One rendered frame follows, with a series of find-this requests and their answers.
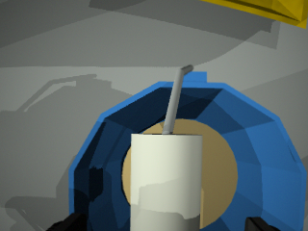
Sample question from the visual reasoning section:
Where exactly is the blue bucket with grey wire handle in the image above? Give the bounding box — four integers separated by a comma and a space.
68, 64, 307, 231

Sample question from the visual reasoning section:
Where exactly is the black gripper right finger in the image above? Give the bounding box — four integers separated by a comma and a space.
244, 217, 280, 231

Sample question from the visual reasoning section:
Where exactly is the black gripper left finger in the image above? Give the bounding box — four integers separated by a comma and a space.
46, 213, 87, 231

